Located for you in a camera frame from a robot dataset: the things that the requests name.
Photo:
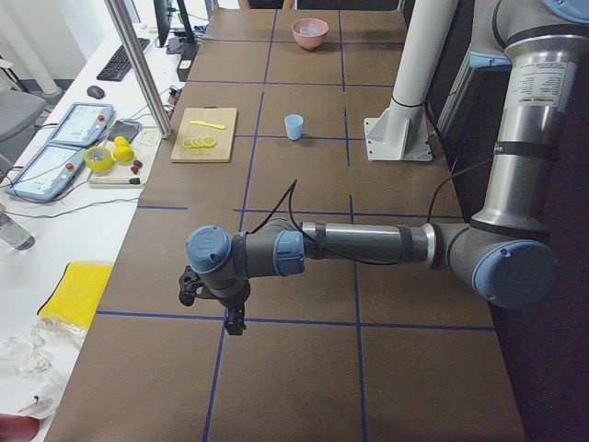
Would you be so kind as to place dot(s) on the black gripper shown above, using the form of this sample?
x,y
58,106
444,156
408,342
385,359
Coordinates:
x,y
233,301

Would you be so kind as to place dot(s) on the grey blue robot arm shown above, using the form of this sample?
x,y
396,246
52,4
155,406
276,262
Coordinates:
x,y
502,252

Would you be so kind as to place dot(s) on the light blue plastic cup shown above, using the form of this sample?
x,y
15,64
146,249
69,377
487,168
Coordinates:
x,y
293,124

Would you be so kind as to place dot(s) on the pile of clear ice cubes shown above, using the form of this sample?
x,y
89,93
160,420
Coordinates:
x,y
310,28

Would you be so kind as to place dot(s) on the yellow cloth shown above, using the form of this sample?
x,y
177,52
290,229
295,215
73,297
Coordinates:
x,y
75,299

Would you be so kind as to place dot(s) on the white tray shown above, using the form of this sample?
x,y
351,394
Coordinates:
x,y
145,146

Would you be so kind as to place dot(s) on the bamboo cutting board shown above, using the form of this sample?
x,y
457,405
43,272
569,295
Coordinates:
x,y
221,152

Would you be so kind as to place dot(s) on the yellow plastic knife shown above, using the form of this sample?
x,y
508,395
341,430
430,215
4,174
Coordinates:
x,y
217,126

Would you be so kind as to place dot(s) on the yellow lemon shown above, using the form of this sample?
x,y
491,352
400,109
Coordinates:
x,y
123,151

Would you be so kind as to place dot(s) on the yellow tape roll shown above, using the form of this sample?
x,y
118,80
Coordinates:
x,y
99,159

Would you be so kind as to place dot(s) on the clear plastic bag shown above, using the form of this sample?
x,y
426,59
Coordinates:
x,y
36,366

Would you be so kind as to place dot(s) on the dark smartphone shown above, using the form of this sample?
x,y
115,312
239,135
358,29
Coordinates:
x,y
126,129

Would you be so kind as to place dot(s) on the lower teach pendant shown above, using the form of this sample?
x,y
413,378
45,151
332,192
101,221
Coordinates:
x,y
48,173

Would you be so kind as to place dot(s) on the teach pendant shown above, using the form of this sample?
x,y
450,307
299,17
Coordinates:
x,y
82,125
48,173

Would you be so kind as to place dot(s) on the upper teach pendant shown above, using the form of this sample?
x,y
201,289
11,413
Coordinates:
x,y
82,125

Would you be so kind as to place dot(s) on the black computer mouse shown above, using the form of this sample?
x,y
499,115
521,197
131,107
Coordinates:
x,y
96,92

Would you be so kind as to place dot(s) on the black keyboard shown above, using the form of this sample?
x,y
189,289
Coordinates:
x,y
117,67

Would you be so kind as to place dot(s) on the pink bowl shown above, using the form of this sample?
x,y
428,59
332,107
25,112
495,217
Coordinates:
x,y
313,42

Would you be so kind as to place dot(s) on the grey office chair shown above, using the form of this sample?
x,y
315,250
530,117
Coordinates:
x,y
19,113

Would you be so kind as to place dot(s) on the black monitor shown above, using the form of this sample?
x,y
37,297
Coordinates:
x,y
164,12

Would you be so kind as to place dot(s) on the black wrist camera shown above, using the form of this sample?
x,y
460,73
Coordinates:
x,y
191,288

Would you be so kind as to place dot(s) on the black handled tool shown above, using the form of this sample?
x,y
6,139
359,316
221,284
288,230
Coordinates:
x,y
115,182

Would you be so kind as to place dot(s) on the white camera pole mount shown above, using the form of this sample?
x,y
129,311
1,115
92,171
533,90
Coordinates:
x,y
401,133

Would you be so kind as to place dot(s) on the aluminium frame post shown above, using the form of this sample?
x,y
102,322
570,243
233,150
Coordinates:
x,y
123,25

